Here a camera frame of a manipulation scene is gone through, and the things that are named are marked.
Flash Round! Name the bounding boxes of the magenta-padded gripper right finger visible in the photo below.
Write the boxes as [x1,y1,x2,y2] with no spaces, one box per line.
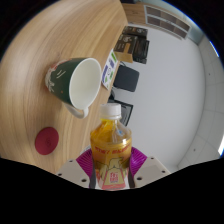
[127,146,172,190]

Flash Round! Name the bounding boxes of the flat round red coaster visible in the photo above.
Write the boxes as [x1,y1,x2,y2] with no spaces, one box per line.
[34,126,60,156]

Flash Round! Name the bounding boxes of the black carton box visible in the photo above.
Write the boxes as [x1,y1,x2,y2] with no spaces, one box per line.
[130,37,151,65]
[121,25,149,38]

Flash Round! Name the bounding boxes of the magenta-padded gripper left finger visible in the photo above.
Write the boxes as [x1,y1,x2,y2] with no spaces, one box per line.
[55,148,97,190]

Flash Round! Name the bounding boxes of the wooden shelf cabinet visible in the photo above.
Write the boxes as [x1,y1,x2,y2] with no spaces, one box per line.
[121,2,193,39]

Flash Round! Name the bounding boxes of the brown cardboard box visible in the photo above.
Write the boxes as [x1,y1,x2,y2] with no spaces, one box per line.
[113,33,134,64]

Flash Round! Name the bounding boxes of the white sticker sheet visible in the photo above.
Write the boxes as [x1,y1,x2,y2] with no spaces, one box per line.
[101,49,120,91]

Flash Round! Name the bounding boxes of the black office chair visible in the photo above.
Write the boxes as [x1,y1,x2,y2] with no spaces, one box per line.
[113,64,140,93]

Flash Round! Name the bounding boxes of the orange drink bottle white cap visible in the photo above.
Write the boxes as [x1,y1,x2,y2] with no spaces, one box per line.
[89,102,133,191]

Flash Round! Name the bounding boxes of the green mug white inside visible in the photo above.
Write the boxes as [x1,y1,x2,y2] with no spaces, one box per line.
[44,57,103,120]

